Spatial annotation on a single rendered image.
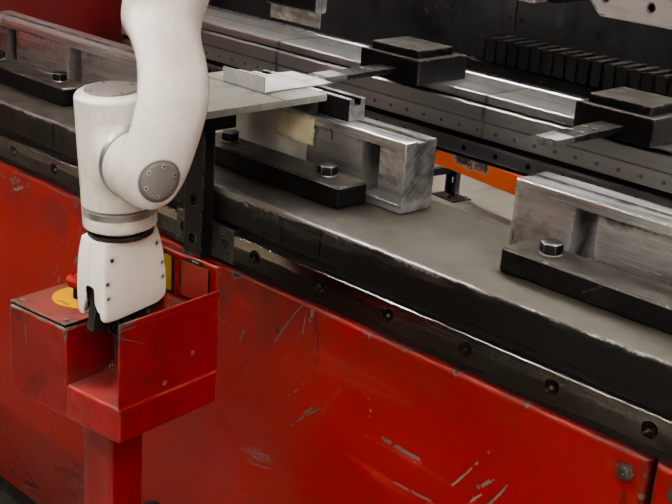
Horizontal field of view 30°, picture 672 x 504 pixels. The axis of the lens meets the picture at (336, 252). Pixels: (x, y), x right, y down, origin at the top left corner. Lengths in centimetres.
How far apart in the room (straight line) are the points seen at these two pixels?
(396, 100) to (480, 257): 53
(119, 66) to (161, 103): 77
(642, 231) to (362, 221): 37
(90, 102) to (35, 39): 91
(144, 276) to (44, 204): 64
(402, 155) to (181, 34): 39
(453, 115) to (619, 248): 54
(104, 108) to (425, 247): 42
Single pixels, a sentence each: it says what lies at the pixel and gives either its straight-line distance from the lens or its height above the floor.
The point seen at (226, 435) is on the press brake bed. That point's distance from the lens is 181.
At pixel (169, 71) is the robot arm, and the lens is 131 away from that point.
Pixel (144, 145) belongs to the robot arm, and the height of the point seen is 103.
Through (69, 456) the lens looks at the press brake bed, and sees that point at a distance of 220.
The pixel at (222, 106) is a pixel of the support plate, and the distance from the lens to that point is 160.
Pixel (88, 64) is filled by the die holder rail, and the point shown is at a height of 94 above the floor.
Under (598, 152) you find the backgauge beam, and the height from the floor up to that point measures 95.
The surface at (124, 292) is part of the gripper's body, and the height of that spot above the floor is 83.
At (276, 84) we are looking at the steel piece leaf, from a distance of 173.
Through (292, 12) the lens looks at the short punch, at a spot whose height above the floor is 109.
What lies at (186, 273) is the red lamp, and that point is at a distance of 154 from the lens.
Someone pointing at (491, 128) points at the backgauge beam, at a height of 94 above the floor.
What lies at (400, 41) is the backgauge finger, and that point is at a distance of 193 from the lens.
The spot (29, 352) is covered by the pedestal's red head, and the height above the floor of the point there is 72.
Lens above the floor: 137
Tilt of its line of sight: 20 degrees down
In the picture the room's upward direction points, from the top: 4 degrees clockwise
